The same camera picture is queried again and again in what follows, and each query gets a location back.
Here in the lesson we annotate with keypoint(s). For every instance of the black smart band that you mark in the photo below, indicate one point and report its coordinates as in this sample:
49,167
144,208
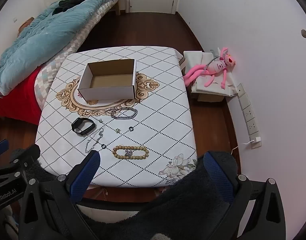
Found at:
79,131

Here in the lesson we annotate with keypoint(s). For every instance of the white charger plug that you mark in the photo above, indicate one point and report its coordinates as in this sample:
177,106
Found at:
257,139

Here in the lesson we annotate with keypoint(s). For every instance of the pink plush toy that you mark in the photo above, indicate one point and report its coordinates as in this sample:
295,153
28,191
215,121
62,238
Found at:
218,66

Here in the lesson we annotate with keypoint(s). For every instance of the red blanket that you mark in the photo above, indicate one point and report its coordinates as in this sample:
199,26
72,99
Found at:
17,100

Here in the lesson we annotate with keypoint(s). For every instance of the small purple silver charm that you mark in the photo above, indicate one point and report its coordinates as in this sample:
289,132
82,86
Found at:
128,152

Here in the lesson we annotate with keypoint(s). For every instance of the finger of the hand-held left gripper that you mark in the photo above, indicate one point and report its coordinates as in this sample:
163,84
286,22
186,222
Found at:
25,156
0,148

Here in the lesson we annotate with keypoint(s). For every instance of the black clothes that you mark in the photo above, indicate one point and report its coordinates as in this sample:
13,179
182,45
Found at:
72,1

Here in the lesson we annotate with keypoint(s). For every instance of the light blue blanket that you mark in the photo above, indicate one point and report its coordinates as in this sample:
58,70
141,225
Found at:
42,42

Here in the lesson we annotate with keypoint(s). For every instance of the brown wooden bed part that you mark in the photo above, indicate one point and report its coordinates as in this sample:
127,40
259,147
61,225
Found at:
25,25

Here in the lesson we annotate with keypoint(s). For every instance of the person's dark fleece clothing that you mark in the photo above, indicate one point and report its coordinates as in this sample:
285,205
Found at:
183,205

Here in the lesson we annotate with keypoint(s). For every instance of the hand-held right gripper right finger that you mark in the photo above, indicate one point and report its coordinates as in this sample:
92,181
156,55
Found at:
218,175

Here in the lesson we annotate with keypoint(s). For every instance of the white power strip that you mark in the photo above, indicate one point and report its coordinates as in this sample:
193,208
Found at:
249,120

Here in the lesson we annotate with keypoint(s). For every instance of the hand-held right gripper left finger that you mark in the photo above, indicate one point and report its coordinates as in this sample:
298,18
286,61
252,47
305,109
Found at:
85,175

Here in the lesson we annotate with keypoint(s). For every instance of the patterned white tablecloth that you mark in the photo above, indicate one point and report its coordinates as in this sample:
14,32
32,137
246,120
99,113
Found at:
155,120

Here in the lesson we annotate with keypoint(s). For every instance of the light wooden bed frame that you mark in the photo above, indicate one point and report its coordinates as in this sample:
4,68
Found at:
119,6

